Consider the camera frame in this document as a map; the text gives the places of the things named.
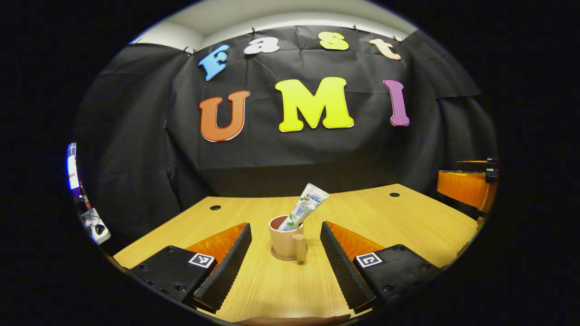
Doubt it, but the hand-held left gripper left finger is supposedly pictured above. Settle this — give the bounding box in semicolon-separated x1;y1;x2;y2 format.
129;222;253;314

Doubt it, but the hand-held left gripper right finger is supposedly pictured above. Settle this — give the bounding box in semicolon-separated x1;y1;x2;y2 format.
319;221;443;314

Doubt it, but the beige cup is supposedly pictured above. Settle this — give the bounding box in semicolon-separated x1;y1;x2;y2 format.
268;215;308;262

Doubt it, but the white toothpaste tube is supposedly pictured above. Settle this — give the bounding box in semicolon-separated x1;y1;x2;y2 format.
277;183;330;232

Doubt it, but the wooden desktop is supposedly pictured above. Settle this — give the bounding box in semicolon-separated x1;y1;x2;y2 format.
112;183;481;324

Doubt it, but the white power strip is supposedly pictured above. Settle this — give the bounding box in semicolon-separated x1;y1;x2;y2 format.
82;207;112;245

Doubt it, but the lit screen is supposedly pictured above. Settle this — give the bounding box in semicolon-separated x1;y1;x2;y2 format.
66;143;85;200

